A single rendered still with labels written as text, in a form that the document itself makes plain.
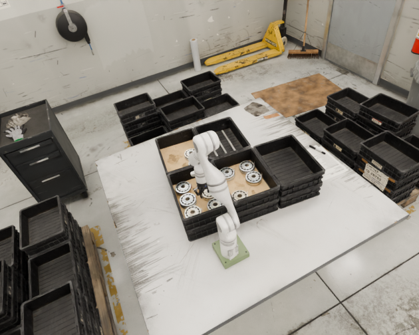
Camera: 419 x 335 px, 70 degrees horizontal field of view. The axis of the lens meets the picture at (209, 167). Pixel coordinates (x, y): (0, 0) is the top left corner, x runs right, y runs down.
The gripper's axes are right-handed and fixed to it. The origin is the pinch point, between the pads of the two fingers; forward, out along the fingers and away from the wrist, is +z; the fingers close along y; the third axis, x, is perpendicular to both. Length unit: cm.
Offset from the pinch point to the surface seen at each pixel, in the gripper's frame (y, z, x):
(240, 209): 13.2, 0.8, -20.4
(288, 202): 45, 11, -24
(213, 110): 74, 47, 147
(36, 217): -116, 36, 81
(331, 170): 89, 15, -15
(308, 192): 59, 8, -26
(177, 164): -4.3, 2.3, 37.7
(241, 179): 26.7, 2.2, 1.0
